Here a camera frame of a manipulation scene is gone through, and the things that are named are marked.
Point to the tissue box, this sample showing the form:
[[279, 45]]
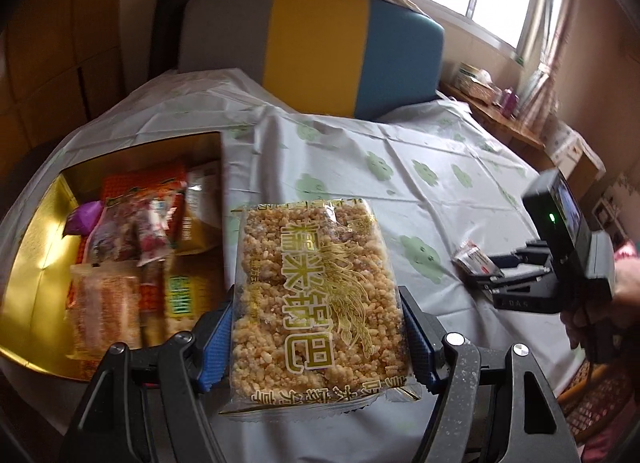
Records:
[[470, 80]]

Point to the rattan chair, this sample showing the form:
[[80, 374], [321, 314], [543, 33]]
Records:
[[595, 403]]

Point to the white rose print packet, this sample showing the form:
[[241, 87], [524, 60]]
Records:
[[152, 238]]

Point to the clear orange crispy snack packet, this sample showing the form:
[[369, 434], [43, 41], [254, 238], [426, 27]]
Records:
[[105, 313]]

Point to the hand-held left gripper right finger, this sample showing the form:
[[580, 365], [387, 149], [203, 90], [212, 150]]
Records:
[[417, 340]]

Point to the wooden side desk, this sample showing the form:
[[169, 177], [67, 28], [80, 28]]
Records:
[[505, 125]]

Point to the yellow white snack packet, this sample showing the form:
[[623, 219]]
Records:
[[197, 228]]

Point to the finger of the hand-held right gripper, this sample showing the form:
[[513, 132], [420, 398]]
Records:
[[520, 255], [520, 279]]

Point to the purple snack packet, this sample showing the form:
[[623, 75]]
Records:
[[82, 218]]

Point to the wooden wardrobe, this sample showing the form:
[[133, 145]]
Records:
[[55, 43]]

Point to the white shelf unit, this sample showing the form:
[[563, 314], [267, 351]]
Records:
[[620, 208]]

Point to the red box with gold interior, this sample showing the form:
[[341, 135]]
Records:
[[35, 253]]

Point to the hanging beige curtain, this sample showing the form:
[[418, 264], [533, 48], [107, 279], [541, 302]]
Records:
[[545, 73]]

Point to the person's right hand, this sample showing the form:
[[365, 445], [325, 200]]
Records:
[[627, 293]]

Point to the small white snack packet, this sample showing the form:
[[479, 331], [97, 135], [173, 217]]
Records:
[[472, 258]]

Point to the clear reddish snack packet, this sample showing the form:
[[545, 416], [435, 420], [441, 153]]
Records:
[[112, 235]]

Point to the clear puffed rice cracker packet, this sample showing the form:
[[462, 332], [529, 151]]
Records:
[[310, 293]]

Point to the white tablecloth with green clouds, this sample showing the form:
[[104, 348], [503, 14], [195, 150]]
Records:
[[450, 203]]

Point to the grey yellow blue sofa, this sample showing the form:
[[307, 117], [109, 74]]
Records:
[[310, 48]]

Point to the large orange snack bag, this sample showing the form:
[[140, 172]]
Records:
[[135, 183]]

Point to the person's right forearm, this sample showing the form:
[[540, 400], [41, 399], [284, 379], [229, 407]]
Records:
[[631, 258]]

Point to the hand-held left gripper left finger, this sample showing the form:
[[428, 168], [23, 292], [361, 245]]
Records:
[[217, 340]]

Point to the green yellow cracker packet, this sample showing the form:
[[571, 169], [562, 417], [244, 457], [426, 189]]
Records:
[[182, 303]]

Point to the purple box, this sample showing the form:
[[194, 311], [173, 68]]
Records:
[[509, 102]]

